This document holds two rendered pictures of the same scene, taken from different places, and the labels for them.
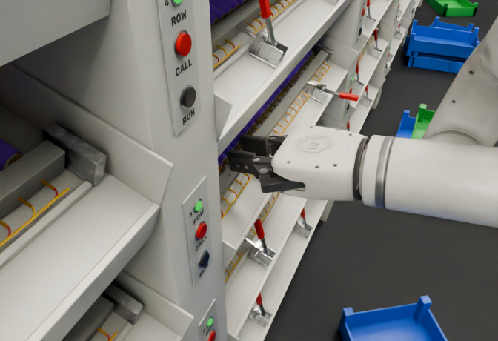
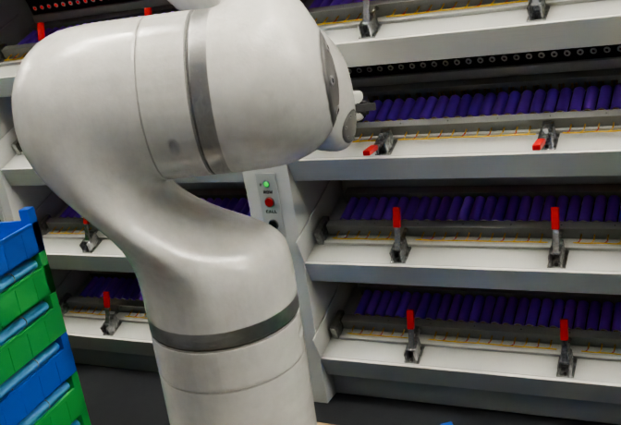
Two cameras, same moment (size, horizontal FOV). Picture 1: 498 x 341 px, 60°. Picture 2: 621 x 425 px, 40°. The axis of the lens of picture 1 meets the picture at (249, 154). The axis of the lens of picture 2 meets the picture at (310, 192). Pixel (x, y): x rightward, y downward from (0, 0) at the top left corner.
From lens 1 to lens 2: 148 cm
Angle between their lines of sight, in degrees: 84
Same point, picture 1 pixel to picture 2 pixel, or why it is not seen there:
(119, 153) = not seen: hidden behind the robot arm
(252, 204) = (349, 153)
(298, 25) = (443, 24)
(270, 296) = (444, 358)
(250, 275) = (376, 255)
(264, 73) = (349, 38)
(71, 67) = not seen: outside the picture
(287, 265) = (496, 364)
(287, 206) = (480, 256)
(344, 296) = not seen: outside the picture
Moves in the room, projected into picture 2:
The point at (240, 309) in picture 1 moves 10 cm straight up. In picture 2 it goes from (341, 259) to (333, 205)
